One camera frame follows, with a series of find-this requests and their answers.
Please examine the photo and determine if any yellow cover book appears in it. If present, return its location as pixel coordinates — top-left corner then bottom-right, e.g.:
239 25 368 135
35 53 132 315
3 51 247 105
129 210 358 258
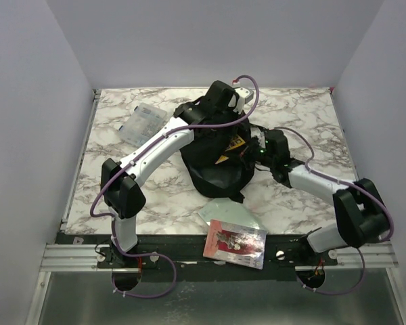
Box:
215 135 246 165

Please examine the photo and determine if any black student backpack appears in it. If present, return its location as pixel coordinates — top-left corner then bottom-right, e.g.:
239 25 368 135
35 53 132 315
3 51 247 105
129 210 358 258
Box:
173 97 257 203

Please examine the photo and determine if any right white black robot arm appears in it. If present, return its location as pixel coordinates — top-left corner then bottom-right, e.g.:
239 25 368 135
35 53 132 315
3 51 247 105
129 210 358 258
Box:
251 125 394 265

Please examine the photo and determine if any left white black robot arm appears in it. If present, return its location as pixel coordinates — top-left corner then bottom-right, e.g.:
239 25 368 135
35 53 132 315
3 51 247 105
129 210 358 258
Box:
96 75 260 267

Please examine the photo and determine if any clear plastic storage box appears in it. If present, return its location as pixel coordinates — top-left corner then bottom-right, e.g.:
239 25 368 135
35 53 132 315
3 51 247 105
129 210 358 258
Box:
118 103 168 147

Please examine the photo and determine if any thin booklet under books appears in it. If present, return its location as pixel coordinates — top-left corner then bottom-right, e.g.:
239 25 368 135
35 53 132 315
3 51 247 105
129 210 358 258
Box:
203 219 267 270

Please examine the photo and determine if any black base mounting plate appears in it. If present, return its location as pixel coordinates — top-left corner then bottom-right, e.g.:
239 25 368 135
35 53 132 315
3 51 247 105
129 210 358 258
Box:
55 233 337 285

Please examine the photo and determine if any aluminium extrusion rail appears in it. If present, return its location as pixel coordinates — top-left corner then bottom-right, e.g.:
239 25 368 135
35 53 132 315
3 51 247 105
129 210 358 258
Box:
40 242 399 272

